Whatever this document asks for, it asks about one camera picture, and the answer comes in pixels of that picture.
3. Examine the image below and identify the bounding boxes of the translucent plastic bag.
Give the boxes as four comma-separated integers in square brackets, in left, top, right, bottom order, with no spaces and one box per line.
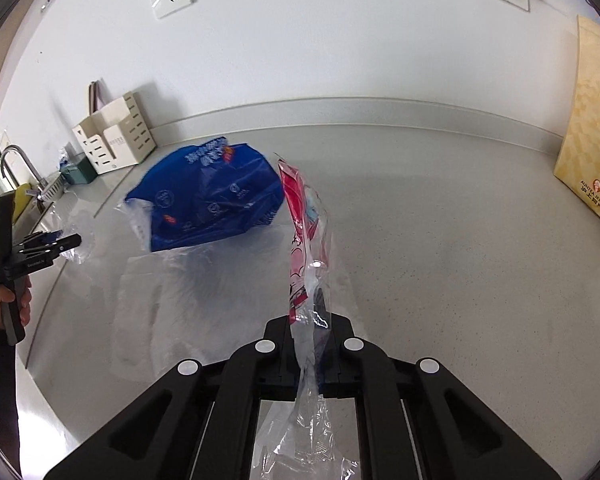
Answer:
[57,199,98,267]

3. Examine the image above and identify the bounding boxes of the white slotted drain basket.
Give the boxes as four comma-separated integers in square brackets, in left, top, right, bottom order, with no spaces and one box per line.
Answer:
[37,172,67,202]

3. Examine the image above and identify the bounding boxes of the wooden chopsticks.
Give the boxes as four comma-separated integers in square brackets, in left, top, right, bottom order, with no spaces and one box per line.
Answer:
[88,79,107,114]

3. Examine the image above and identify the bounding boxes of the red print clear wrapper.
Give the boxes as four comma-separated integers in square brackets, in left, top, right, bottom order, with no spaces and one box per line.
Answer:
[250,156,357,480]

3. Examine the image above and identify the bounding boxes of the beige utensil holder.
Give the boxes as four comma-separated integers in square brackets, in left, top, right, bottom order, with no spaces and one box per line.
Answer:
[72,90,159,176]

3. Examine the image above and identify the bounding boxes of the blue snack bag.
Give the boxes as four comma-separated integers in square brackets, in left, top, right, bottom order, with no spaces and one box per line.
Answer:
[124,136,287,254]

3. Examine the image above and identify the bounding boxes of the yellow paper bag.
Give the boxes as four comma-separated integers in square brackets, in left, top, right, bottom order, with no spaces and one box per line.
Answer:
[553,14,600,234]

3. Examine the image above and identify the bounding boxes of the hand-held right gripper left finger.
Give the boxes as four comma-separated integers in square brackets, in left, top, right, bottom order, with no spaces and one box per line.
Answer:
[44,315,302,480]

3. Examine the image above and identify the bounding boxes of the steel faucet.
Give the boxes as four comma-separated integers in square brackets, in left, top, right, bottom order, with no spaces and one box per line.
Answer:
[0,144,44,197]

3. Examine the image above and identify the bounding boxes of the yellow sponge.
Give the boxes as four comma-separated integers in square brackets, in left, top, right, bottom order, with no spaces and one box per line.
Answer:
[12,183,35,227]

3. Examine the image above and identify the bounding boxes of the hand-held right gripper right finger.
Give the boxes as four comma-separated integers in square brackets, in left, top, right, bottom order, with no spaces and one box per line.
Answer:
[312,290,562,480]

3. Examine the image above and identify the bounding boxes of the clear plastic sheet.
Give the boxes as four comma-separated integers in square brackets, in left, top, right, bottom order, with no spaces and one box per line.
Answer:
[111,250,243,383]

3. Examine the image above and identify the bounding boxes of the person's left hand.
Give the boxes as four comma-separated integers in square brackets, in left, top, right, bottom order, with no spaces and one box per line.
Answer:
[0,278,34,330]

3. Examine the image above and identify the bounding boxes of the green tray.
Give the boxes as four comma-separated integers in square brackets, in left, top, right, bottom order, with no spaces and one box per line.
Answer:
[59,152,99,185]

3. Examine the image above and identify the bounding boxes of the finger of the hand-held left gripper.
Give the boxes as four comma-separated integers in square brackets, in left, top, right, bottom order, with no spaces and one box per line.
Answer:
[16,229,65,252]
[20,234,82,262]

